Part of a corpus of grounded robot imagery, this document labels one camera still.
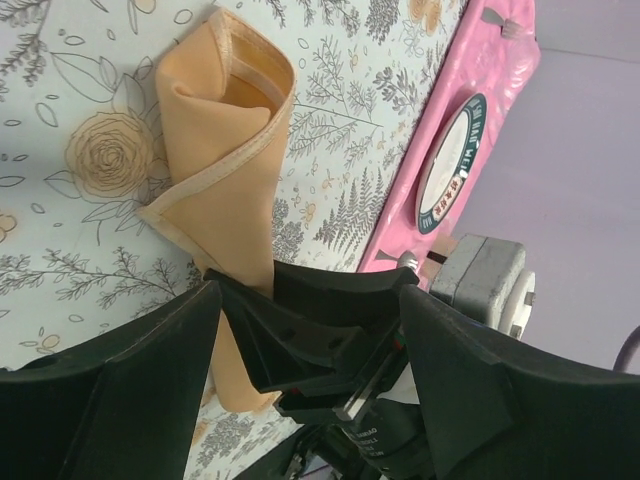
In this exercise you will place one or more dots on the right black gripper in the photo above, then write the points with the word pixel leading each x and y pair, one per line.
pixel 323 322

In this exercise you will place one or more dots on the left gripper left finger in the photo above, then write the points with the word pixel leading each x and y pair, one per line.
pixel 120 406

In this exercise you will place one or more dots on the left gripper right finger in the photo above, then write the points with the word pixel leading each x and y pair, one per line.
pixel 496 408

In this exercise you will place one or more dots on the orange satin napkin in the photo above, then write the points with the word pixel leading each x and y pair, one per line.
pixel 226 96

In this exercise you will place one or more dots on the silver spoon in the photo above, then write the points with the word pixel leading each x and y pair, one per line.
pixel 406 259

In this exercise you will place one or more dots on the cream enamel mug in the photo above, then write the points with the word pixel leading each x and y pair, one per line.
pixel 442 247

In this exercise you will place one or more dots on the white plate green rim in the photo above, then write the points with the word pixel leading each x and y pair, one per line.
pixel 449 162

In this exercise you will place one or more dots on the floral patterned tablecloth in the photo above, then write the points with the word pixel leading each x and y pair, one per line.
pixel 82 152

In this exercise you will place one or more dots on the pink floral placemat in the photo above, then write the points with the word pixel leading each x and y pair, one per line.
pixel 490 60

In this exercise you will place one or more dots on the silver fork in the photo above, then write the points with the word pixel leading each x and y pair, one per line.
pixel 509 29

